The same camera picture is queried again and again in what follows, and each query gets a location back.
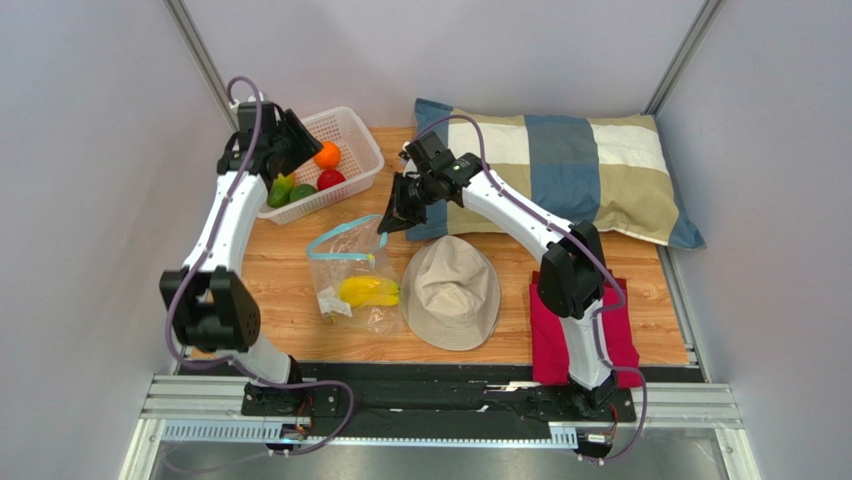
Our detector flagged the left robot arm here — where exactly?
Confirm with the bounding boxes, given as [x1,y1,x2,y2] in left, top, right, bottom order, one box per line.
[159,97,321,388]

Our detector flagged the yellow fake fruit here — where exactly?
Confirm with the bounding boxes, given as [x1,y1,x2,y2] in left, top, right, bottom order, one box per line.
[338,275,400,309]

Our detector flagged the white plastic basket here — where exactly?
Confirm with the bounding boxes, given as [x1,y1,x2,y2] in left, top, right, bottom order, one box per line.
[258,107,385,225]

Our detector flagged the beige bucket hat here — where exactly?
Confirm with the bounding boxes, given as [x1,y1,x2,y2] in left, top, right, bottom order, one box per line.
[400,235,501,351]

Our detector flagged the green fake avocado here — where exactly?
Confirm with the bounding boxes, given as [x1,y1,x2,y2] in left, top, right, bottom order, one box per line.
[288,184,318,203]

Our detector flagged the green orange fake mango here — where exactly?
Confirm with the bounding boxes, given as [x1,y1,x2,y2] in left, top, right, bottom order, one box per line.
[266,173,296,209]

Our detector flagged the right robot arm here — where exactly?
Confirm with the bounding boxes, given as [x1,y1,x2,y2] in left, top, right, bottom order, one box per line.
[378,132,617,414]

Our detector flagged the red folded cloth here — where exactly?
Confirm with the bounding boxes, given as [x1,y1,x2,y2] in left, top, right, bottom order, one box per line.
[529,271,639,385]

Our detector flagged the clear zip top bag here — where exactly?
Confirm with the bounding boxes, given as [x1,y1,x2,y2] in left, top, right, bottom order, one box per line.
[306,214,403,336]

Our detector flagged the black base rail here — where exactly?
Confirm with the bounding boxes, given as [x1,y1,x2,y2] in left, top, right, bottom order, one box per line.
[241,361,638,441]

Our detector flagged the plaid pillow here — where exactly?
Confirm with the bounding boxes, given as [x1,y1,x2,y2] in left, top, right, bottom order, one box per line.
[414,98,706,250]

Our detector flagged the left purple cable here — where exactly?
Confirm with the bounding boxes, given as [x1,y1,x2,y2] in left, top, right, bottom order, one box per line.
[163,75,356,457]

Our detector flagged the orange fake orange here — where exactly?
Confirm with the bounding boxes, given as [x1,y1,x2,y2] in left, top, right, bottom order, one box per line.
[313,141,342,170]

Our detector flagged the red fake apple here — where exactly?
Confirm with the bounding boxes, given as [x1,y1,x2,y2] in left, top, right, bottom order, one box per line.
[316,169,346,191]

